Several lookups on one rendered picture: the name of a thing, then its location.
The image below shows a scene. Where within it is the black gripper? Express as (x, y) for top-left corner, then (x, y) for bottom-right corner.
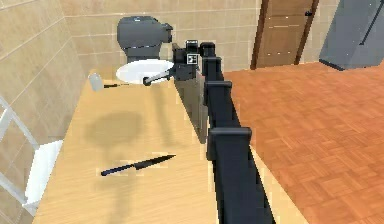
(142, 42), (200, 87)

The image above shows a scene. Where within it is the dark grey kettle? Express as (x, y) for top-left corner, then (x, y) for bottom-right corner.
(116, 15), (174, 64)

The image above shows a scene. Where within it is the white round plate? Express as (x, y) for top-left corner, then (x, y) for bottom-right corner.
(115, 58), (175, 86)

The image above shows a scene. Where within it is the light wood counter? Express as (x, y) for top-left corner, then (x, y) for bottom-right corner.
(31, 77), (311, 224)

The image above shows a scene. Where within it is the black kitchen knife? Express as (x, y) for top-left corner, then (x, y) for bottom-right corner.
(100, 153), (177, 178)

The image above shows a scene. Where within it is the brown wooden door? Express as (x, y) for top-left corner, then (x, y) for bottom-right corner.
(249, 0), (320, 71)

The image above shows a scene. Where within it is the grey fridge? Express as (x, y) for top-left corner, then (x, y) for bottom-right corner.
(318, 0), (384, 72)

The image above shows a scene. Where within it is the small black-handled flatware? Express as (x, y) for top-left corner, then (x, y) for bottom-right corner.
(103, 82), (131, 89)

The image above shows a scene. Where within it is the white window frame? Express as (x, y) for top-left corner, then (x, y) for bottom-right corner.
(0, 95), (64, 218)

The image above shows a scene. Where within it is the black fridge handle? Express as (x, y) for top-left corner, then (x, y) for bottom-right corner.
(358, 0), (384, 47)

